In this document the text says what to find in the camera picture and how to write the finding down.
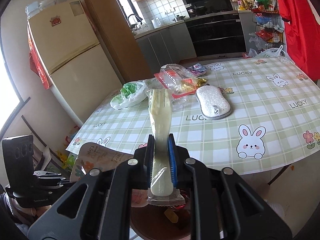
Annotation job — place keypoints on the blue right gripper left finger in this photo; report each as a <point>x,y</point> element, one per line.
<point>148,159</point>

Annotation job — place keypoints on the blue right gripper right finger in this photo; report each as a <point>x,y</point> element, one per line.
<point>172,160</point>

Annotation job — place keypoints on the white plastic fork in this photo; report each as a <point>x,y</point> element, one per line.
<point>161,192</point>

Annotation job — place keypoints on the dark red snack wrapper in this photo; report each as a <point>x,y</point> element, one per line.
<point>180,204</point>

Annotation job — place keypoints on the gold foil wrapper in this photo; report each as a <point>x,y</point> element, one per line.
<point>200,81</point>

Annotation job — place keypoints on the purple blue snack wrapper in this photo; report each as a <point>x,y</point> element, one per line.
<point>197,69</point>

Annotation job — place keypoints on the white printed lid film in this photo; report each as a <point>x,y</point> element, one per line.
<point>93,155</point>

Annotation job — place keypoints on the grey lower kitchen cabinets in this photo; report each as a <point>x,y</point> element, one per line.
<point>172,44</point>

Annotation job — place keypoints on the black kitchen faucet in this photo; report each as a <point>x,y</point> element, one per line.
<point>133,23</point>

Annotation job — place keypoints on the person's left hand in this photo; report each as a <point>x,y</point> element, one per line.
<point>28,212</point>

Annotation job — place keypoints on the crumpled clear plastic wrap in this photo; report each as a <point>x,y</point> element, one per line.
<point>178,103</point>

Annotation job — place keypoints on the white scrubbing sponge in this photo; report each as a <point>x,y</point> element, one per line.
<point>213,104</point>

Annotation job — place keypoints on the white bag with greens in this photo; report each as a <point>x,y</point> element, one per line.
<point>128,94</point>

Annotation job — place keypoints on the clear red plastic tray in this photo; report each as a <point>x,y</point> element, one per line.
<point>178,79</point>

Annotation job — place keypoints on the checkered bunny tablecloth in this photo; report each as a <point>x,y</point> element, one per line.
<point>253,115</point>

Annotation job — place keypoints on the cream two-door refrigerator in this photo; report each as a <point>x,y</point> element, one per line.
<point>79,73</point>

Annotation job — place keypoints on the red fridge banner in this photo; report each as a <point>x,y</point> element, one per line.
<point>35,63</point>

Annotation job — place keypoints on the white electric kettle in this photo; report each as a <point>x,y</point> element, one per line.
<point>156,23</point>

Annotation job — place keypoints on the black oven range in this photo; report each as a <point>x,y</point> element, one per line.
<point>218,32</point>

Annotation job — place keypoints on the steel cooking pot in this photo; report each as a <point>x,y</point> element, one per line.
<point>178,18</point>

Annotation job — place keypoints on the white green shopping bag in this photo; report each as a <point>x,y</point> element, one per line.
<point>272,52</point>

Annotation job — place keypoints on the black wok pan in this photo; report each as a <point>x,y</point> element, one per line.
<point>197,11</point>

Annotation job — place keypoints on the red hanging apron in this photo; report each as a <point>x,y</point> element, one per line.
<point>302,35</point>

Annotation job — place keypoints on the wire snack rack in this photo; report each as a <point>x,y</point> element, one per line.
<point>269,25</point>

